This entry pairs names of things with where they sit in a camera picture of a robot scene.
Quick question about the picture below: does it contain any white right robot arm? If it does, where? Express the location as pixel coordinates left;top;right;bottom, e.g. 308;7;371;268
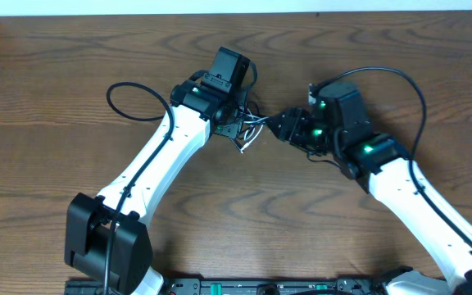
267;83;472;294

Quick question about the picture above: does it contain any black usb cable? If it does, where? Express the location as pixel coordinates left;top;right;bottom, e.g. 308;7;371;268
229;100;268;152

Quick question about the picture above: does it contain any white usb cable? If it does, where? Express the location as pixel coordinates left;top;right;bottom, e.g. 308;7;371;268
238;116;270;155

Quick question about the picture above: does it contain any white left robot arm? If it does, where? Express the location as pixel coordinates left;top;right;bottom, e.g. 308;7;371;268
65;47;256;294

